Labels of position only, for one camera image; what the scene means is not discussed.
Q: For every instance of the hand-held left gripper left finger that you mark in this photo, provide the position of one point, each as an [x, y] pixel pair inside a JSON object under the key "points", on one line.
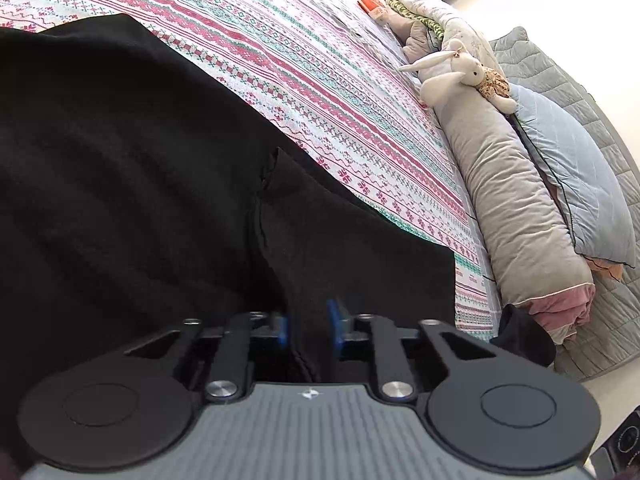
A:
{"points": [[279, 332]]}

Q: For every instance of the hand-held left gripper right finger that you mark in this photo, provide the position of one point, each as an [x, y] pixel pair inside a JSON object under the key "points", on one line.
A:
{"points": [[334, 330]]}

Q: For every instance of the black pants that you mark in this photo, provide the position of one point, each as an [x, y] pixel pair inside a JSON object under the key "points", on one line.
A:
{"points": [[150, 185]]}

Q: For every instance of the dark cloth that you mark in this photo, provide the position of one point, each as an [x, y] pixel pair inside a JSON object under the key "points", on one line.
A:
{"points": [[525, 337]]}

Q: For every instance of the long beige body pillow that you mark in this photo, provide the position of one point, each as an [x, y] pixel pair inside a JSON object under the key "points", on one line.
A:
{"points": [[505, 190]]}

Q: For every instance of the patterned knit-print bedspread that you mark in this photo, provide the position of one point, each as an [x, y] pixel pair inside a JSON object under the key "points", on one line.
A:
{"points": [[310, 70]]}

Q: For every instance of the light blue pillow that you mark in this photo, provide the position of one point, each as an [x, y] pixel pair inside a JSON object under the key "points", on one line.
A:
{"points": [[575, 170]]}

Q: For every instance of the white stuffed rabbit toy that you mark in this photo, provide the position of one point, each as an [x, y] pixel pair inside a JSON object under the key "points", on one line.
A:
{"points": [[467, 72]]}

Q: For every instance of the grey pink folded cloth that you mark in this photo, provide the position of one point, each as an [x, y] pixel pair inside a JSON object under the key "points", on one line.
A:
{"points": [[412, 37]]}

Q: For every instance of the dark round appliance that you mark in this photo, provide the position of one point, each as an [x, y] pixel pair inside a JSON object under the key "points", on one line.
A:
{"points": [[622, 447]]}

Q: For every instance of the small orange box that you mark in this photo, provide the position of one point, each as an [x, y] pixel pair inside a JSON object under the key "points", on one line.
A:
{"points": [[372, 4]]}

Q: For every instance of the folded white floral quilt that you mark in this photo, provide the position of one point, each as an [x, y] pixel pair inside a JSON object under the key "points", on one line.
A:
{"points": [[440, 15]]}

